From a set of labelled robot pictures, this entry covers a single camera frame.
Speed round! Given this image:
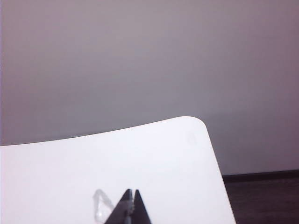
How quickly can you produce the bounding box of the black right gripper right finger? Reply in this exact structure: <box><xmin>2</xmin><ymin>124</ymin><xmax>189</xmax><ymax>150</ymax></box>
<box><xmin>130</xmin><ymin>189</ymin><xmax>153</xmax><ymax>224</ymax></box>

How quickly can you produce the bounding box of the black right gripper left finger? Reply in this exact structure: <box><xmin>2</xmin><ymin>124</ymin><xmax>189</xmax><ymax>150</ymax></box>
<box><xmin>105</xmin><ymin>188</ymin><xmax>133</xmax><ymax>224</ymax></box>

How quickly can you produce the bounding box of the clear plastic scrap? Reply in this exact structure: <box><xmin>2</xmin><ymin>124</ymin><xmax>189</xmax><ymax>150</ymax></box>
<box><xmin>93</xmin><ymin>188</ymin><xmax>115</xmax><ymax>223</ymax></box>

